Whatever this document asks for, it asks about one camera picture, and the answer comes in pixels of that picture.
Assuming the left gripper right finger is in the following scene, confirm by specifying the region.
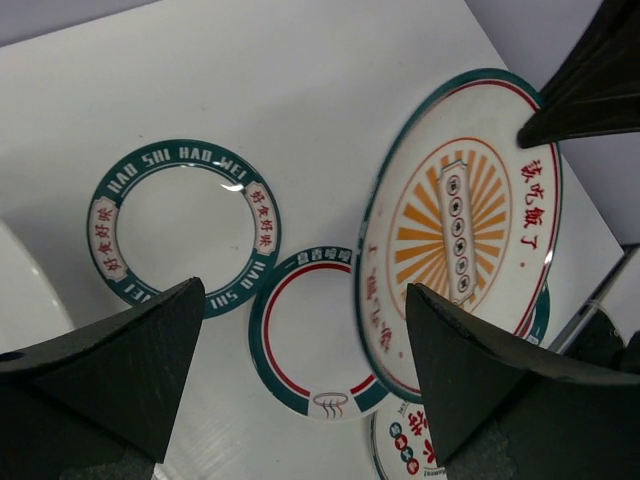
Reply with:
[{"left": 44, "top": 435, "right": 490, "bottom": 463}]
[{"left": 406, "top": 284, "right": 639, "bottom": 479}]

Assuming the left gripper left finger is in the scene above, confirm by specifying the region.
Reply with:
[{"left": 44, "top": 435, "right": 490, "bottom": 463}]
[{"left": 1, "top": 277, "right": 205, "bottom": 479}]

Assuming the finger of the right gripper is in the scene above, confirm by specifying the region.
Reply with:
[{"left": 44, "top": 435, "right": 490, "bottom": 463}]
[{"left": 517, "top": 0, "right": 639, "bottom": 148}]

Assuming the hao shi plate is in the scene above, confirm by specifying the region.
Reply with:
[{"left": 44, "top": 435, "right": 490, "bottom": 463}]
[
  {"left": 0, "top": 223, "right": 73, "bottom": 354},
  {"left": 86, "top": 139, "right": 282, "bottom": 318}
]

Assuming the orange sunburst plate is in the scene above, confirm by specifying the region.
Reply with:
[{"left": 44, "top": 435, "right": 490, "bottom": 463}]
[{"left": 354, "top": 68, "right": 563, "bottom": 403}]

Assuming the red character plate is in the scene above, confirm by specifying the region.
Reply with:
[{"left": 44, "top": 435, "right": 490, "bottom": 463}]
[{"left": 369, "top": 397, "right": 447, "bottom": 479}]

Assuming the teal red ring plate right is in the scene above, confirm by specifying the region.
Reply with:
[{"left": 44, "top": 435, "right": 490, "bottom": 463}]
[{"left": 239, "top": 245, "right": 390, "bottom": 421}]

